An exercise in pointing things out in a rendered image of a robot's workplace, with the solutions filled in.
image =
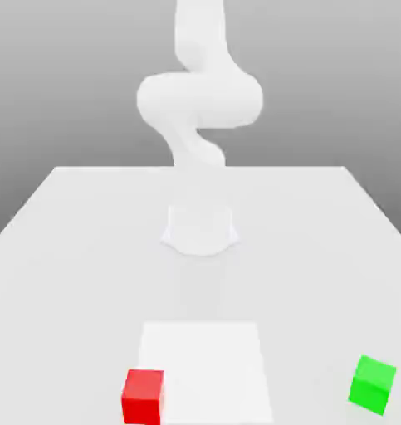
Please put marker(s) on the small red cube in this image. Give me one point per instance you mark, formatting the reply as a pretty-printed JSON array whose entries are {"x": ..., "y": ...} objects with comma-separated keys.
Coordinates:
[{"x": 142, "y": 396}]

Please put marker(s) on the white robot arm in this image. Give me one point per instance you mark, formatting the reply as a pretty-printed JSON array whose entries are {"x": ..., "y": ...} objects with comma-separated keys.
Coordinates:
[{"x": 200, "y": 99}]

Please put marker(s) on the small green cube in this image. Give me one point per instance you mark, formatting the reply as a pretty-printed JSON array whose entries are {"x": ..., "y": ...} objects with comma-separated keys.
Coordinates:
[{"x": 372, "y": 385}]

